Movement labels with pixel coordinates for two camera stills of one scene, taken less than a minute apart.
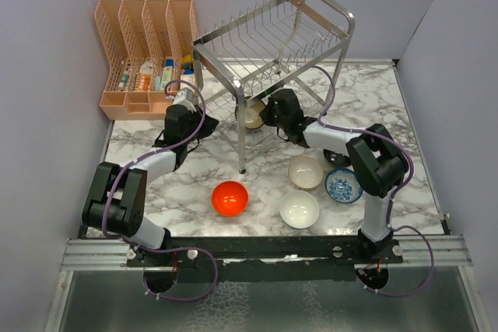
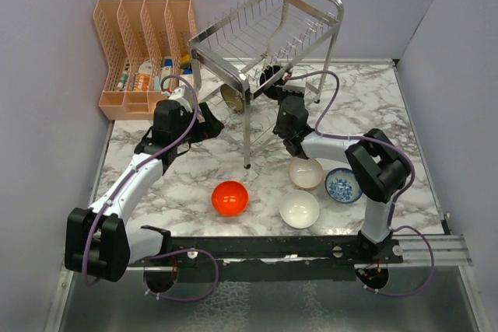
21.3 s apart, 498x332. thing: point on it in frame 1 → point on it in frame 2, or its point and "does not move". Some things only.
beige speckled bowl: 306,172 does not move
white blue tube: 167,73 does not move
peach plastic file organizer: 149,43 does not move
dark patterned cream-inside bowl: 253,107 → 232,97
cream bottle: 189,76 does not move
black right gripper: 265,113 → 297,96
